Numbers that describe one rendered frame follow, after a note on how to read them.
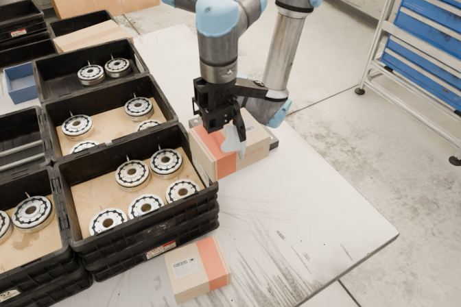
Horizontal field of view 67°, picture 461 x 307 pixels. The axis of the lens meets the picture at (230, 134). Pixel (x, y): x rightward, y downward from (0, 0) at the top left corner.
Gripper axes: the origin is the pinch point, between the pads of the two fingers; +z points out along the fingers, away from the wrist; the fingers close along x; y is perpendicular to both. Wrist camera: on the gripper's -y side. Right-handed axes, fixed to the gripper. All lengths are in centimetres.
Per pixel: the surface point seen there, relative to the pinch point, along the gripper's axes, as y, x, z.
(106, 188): 30.3, -23.1, 26.6
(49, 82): 35, -89, 27
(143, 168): 18.2, -22.3, 23.4
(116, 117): 18, -53, 27
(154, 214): 22.0, -0.7, 16.6
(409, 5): -167, -68, 35
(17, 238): 56, -19, 26
